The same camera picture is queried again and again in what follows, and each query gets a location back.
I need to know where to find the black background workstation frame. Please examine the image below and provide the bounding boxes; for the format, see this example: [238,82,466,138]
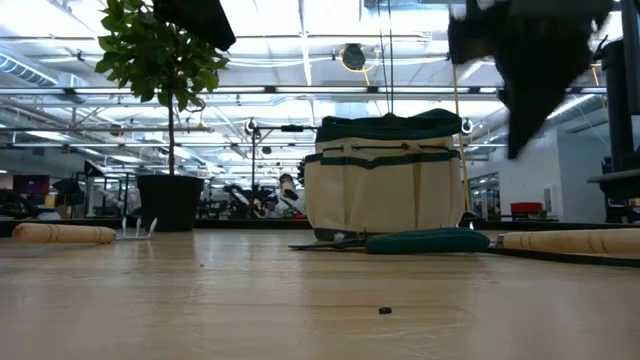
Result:
[249,123,321,201]

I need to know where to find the green-handled pruning shears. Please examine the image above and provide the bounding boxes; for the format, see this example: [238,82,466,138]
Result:
[287,227,492,255]

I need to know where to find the black reel with yellow cord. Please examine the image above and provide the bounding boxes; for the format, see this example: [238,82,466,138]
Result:
[338,42,381,86]

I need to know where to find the wooden-handled three-tine cultivator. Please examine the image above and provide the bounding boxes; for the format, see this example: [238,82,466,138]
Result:
[12,216,159,245]

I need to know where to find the green leafy potted tree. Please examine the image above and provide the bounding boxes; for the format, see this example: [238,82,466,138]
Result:
[94,0,231,177]

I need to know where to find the cream green canvas garden bag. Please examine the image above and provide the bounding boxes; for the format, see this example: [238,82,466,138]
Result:
[303,108,467,242]

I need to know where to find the wooden-handled metal hand rake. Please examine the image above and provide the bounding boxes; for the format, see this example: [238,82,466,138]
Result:
[494,227,640,255]

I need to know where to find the red bin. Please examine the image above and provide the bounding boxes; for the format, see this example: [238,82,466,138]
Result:
[509,201,545,217]

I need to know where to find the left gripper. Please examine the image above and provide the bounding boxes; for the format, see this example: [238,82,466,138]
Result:
[152,0,237,52]

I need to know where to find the black plant pot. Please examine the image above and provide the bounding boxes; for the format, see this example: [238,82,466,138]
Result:
[135,173,206,233]

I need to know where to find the dark background monitor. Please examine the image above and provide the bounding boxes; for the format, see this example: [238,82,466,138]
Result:
[12,173,51,196]

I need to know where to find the grey equipment cart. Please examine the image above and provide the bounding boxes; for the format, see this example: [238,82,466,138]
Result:
[587,168,640,224]

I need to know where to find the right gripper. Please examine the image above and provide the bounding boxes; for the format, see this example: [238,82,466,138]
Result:
[447,0,614,161]

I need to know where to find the person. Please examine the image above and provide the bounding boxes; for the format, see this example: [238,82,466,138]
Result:
[272,172,307,219]

